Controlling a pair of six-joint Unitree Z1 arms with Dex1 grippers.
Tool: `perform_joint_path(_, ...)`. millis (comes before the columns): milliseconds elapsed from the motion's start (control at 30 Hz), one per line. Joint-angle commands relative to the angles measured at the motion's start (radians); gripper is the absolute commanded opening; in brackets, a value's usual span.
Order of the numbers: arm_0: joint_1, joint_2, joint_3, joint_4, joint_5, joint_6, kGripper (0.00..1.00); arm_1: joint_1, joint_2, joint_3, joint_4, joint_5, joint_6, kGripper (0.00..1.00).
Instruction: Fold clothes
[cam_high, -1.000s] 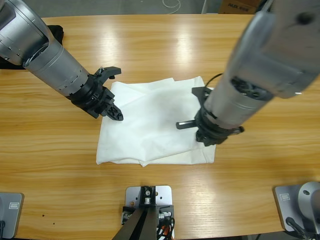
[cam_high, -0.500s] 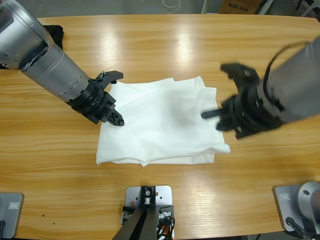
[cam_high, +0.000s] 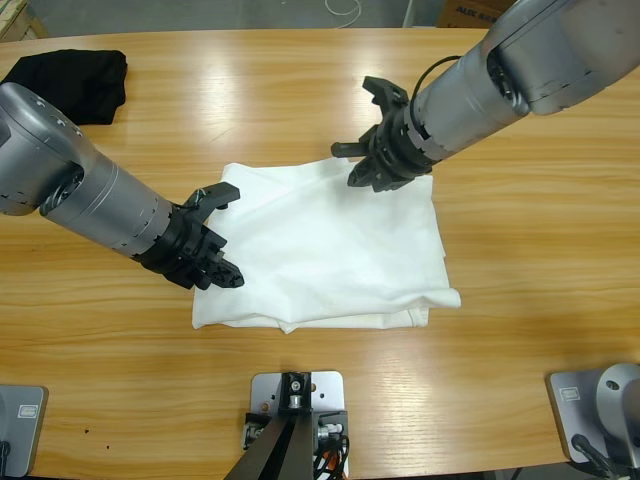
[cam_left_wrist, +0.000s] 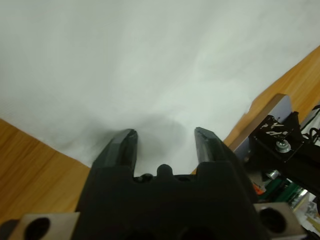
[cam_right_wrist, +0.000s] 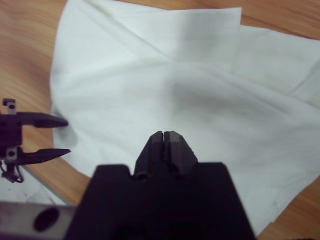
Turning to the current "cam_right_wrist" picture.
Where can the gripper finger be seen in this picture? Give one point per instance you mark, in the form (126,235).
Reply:
(178,155)
(152,155)

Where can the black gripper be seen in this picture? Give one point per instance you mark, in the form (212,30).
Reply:
(10,135)

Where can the white Unitree t-shirt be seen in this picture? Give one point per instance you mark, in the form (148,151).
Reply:
(175,75)

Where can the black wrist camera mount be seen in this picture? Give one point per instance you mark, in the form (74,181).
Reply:
(10,178)

